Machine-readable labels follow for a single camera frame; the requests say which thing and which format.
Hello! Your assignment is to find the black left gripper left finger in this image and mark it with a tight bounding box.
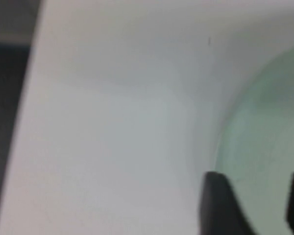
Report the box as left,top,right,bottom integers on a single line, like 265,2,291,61
198,171,258,235

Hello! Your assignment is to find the pale green round plate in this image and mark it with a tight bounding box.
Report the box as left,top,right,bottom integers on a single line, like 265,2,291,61
214,41,294,235

